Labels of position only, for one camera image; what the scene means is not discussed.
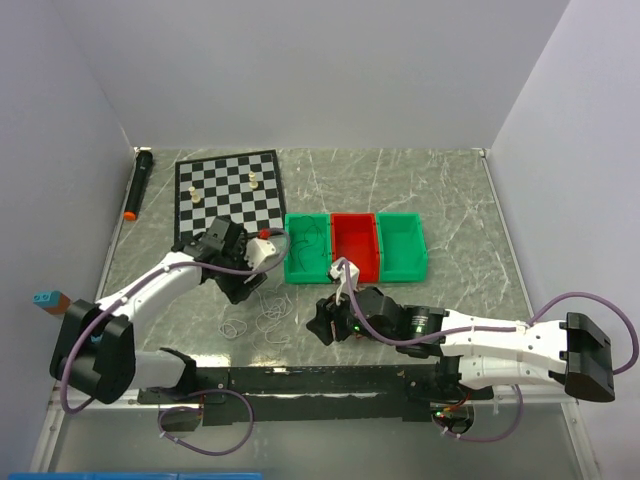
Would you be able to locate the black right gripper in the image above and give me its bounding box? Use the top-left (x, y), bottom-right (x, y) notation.
top-left (306, 279), bottom-right (397, 346)

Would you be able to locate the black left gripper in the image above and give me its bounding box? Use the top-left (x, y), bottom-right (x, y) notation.
top-left (214, 240), bottom-right (266, 303)

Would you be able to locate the black cable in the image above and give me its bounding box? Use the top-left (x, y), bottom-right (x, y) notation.
top-left (289, 222), bottom-right (331, 274)

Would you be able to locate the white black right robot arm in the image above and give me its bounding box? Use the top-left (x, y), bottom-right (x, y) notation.
top-left (306, 287), bottom-right (615, 403)

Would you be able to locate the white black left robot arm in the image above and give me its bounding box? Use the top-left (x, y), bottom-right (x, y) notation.
top-left (49, 217), bottom-right (278, 404)

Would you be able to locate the cream chess pawn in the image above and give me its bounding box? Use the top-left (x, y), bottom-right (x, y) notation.
top-left (188, 186), bottom-right (201, 204)
top-left (248, 171), bottom-right (259, 190)

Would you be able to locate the black white chessboard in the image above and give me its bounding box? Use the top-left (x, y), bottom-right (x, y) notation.
top-left (174, 150), bottom-right (286, 242)

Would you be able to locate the black marker orange cap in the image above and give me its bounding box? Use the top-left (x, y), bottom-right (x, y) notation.
top-left (123, 150), bottom-right (154, 222)

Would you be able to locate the blue brown block tower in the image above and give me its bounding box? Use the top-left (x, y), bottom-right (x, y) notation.
top-left (32, 290), bottom-right (71, 318)

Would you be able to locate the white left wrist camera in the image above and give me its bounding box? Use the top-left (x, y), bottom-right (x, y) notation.
top-left (245, 229), bottom-right (279, 271)

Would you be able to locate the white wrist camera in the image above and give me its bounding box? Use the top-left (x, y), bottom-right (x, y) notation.
top-left (245, 229), bottom-right (279, 271)
top-left (328, 257), bottom-right (360, 298)

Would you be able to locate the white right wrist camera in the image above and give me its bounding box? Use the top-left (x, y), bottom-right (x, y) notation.
top-left (328, 257), bottom-right (360, 298)

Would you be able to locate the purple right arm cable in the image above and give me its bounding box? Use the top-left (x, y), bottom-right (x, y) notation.
top-left (329, 257), bottom-right (640, 444)

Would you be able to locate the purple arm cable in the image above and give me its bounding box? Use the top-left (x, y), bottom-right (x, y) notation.
top-left (59, 228), bottom-right (292, 414)
top-left (329, 257), bottom-right (640, 444)

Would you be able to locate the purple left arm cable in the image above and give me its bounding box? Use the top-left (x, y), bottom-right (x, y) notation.
top-left (59, 228), bottom-right (292, 414)

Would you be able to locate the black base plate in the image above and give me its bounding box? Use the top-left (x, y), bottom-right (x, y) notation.
top-left (137, 363), bottom-right (496, 427)

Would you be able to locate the aluminium rail frame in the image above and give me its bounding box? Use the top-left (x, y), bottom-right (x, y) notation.
top-left (29, 362), bottom-right (601, 474)

